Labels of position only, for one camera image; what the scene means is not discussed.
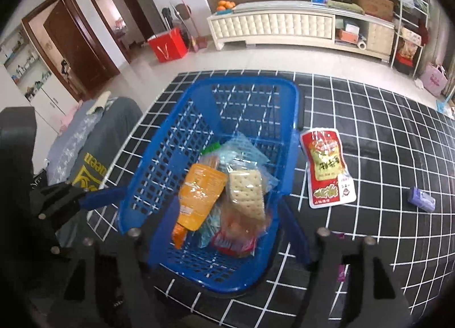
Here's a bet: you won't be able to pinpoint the green folded cloth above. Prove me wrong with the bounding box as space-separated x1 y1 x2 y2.
325 0 365 15

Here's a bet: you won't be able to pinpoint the brown wooden door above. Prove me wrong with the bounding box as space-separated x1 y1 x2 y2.
43 0 109 95

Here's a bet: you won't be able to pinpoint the blue plastic basket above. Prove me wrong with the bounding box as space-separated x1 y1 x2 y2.
116 75 302 296

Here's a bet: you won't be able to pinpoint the clear blue pastry bag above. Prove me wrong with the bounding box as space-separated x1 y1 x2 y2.
212 132 279 193

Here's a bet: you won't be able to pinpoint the purple snack packet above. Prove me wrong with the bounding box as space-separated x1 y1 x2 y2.
337 232 346 283

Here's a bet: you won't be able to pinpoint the white tufted tv cabinet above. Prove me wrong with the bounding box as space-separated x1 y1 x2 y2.
208 1 395 63

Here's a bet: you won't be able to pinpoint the clear cracker pack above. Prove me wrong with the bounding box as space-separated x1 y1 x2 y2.
228 169 266 221

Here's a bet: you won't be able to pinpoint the black white grid tablecloth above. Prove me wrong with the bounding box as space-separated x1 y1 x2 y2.
88 70 454 327

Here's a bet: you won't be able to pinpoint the oranges on blue plate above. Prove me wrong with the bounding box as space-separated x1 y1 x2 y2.
215 0 236 15

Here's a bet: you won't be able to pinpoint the red yellow snack pouch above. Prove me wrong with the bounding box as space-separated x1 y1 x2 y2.
300 128 356 209

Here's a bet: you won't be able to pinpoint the pink tote bag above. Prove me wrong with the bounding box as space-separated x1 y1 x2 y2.
420 63 447 97

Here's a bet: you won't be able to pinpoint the small red snack packet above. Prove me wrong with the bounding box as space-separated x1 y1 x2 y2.
210 231 257 258

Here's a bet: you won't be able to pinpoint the small purple candy pack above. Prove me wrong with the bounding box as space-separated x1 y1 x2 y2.
408 187 436 213

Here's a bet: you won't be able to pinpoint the orange snack bar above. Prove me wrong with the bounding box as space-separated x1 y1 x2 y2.
171 223 188 250

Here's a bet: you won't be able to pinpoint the grey queen print garment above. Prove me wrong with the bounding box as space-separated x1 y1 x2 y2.
45 96 142 191

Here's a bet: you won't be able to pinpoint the cardboard box on cabinet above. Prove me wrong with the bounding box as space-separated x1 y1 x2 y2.
355 0 394 21

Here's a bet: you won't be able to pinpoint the white metal shelf rack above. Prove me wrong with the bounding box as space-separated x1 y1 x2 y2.
390 0 430 78

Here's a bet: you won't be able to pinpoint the clear bag with bun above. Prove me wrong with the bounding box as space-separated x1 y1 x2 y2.
221 203 272 242

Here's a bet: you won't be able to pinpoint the orange snack pouch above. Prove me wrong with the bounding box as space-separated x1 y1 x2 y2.
177 163 228 231

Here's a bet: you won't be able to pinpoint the red gift bag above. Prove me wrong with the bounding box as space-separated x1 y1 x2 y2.
147 28 187 63

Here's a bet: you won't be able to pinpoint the green cracker pack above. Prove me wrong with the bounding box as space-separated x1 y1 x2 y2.
198 142 221 169

